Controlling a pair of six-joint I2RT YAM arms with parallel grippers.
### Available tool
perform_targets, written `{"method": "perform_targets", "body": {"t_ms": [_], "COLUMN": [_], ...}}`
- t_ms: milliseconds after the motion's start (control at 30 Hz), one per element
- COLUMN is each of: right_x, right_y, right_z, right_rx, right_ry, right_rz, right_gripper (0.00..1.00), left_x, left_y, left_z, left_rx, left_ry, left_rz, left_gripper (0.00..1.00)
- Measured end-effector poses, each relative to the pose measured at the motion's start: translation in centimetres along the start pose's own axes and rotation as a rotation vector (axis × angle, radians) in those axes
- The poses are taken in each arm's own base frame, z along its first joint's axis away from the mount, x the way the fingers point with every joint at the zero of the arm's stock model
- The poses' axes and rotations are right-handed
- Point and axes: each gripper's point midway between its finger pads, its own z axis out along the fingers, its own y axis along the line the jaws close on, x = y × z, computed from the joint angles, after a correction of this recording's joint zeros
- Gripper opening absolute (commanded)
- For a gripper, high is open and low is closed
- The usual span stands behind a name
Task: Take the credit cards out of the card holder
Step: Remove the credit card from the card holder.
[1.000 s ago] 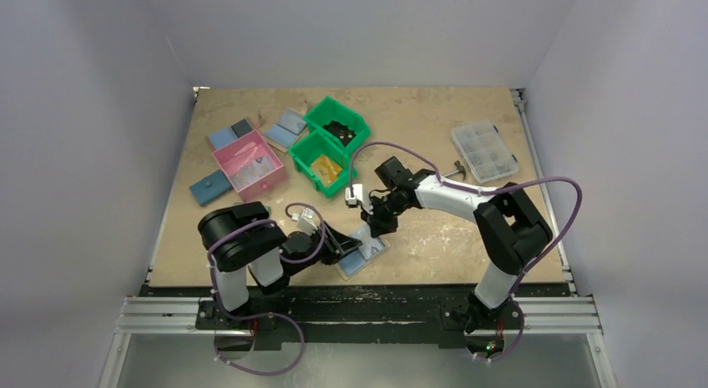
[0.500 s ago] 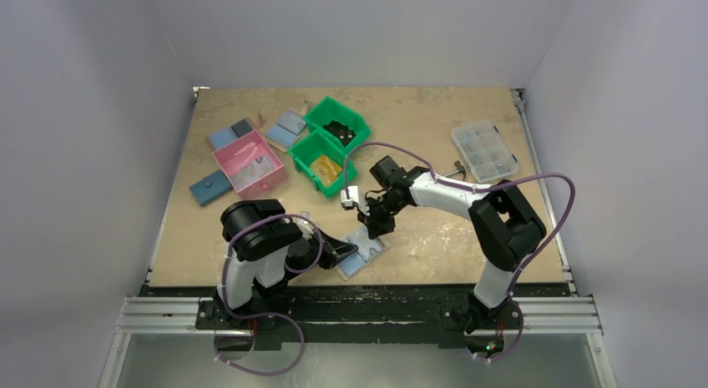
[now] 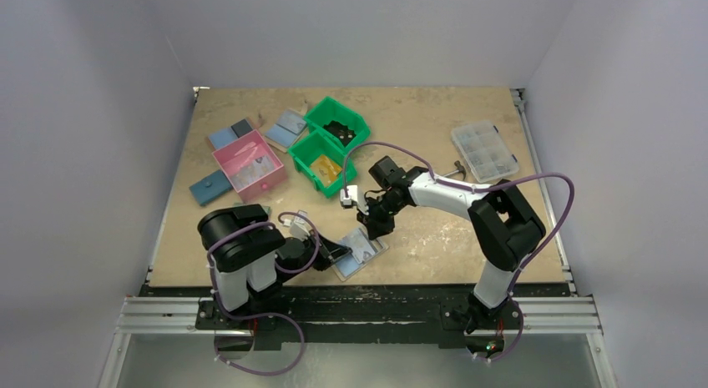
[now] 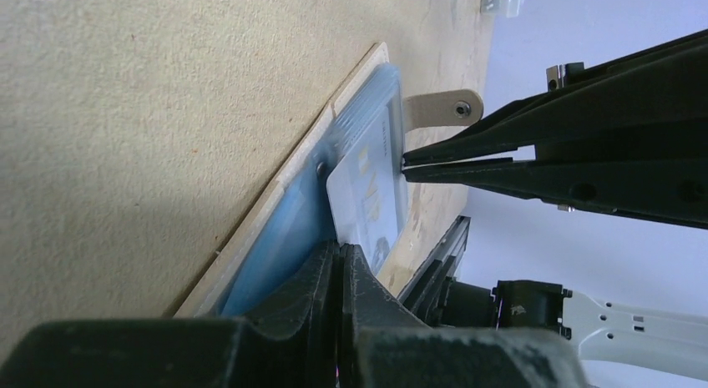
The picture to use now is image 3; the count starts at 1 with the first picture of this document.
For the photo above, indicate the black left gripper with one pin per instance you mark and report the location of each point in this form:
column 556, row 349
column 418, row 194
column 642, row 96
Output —
column 330, row 253

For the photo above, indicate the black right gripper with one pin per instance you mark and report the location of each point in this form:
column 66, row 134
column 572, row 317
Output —
column 374, row 215

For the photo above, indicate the white VIP card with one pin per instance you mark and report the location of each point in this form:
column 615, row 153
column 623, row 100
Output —
column 363, row 249

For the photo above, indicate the beige leather card holder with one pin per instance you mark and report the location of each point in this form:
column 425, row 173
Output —
column 345, row 266

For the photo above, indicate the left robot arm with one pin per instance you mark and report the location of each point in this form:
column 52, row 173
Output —
column 249, row 258

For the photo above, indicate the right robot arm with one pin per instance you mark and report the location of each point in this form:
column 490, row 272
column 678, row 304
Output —
column 507, row 228

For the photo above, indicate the yellow card in bin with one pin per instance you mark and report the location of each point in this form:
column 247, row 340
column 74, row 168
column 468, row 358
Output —
column 325, row 170

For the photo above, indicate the green bin with yellow card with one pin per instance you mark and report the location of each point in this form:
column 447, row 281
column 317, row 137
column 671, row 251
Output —
column 307, row 149

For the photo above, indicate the light blue open card holder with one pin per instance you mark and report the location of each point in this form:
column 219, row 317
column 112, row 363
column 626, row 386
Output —
column 286, row 131

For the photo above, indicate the dark blue closed card holder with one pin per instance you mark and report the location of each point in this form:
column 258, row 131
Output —
column 210, row 188

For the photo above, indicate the blue grey open card holder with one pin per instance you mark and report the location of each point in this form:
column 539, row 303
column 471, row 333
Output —
column 225, row 136

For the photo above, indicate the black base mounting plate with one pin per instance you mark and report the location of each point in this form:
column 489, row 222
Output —
column 353, row 314

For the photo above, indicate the black parts in bin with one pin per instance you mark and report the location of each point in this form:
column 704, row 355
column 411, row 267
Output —
column 340, row 132

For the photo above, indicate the green bin with black parts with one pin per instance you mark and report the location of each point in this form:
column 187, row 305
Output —
column 329, row 109

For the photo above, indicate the pink box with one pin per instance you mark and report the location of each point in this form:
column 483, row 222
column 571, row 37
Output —
column 251, row 166

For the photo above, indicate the clear plastic screw organizer box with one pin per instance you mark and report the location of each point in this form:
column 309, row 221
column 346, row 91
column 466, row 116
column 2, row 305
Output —
column 484, row 151

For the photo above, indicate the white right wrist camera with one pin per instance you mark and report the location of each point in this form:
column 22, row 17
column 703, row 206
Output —
column 351, row 197

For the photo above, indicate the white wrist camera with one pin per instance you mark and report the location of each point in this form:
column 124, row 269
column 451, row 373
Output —
column 297, row 223
column 351, row 197

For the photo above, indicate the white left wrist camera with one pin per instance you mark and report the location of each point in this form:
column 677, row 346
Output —
column 297, row 223

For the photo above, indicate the black handled claw hammer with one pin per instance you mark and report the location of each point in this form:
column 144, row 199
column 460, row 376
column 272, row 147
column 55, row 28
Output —
column 459, row 172

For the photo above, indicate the aluminium front frame rail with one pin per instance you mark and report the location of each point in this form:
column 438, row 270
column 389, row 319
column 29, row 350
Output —
column 542, row 314

